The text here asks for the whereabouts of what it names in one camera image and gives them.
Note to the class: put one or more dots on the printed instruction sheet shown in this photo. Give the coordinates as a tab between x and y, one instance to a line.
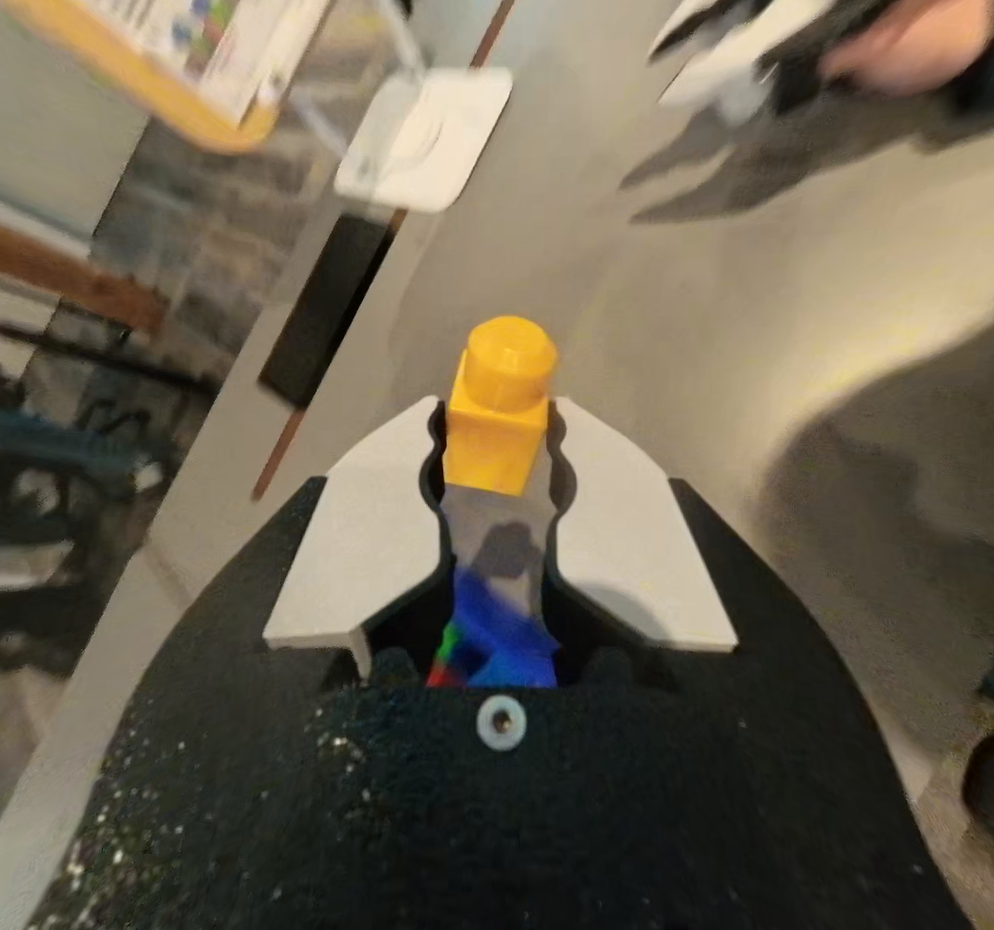
202	6

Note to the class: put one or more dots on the red mega block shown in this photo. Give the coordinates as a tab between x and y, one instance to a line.
444	675

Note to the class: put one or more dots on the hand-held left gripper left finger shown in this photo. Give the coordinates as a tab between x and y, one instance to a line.
365	541

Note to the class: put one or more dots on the white stand base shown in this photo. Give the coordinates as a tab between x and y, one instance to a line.
423	142

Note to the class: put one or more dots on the person's right hand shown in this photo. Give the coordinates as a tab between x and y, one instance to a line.
924	44

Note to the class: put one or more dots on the white document stand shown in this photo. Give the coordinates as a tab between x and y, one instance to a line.
365	52

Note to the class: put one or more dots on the brown wooden post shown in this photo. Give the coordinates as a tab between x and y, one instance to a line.
85	285

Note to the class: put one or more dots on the yellow mega block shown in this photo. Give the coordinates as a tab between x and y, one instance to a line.
501	417

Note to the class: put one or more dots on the wooden display board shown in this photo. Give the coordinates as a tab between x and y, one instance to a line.
116	68

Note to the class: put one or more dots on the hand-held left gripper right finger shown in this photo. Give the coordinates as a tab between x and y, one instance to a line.
629	549

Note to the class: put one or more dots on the green mega block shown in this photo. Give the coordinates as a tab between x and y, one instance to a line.
452	642

